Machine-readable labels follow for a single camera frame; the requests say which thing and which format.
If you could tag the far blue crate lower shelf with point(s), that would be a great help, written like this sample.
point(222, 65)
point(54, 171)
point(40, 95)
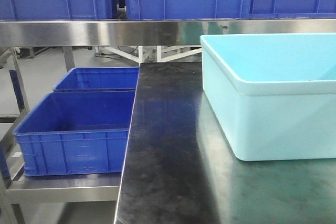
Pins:
point(98, 79)

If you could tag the blue crate shelf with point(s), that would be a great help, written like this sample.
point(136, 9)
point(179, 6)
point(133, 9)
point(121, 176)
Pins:
point(98, 79)
point(76, 133)

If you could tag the near blue crate lower shelf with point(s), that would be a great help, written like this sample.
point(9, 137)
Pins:
point(76, 133)

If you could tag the stainless steel shelf rack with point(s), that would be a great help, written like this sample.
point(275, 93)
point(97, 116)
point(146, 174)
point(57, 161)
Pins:
point(73, 33)

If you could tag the light blue plastic tub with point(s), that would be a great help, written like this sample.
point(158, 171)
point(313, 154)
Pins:
point(273, 94)

